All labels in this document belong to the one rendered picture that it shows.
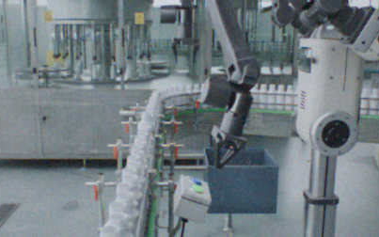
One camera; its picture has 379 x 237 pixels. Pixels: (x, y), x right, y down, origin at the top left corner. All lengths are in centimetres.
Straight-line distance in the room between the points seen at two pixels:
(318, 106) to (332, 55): 17
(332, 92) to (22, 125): 405
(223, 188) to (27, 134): 345
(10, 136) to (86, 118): 85
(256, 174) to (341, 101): 60
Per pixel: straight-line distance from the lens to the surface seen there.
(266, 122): 312
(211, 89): 108
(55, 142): 507
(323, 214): 171
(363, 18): 139
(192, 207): 116
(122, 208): 94
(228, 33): 117
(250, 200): 202
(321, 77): 152
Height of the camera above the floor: 151
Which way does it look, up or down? 11 degrees down
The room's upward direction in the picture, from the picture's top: 1 degrees clockwise
